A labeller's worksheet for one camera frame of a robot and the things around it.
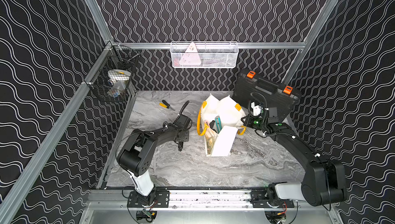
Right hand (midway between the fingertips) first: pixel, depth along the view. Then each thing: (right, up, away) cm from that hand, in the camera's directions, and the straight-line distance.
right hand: (242, 118), depth 87 cm
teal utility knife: (-12, -5, +14) cm, 19 cm away
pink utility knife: (-19, -4, +13) cm, 23 cm away
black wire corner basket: (-72, +20, -4) cm, 75 cm away
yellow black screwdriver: (-48, +7, +24) cm, 54 cm away
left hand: (-34, -11, +8) cm, 37 cm away
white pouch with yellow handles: (-15, -14, -5) cm, 21 cm away
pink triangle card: (-29, +35, +3) cm, 46 cm away
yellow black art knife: (-16, -6, +13) cm, 22 cm away
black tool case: (+22, +11, -3) cm, 25 cm away
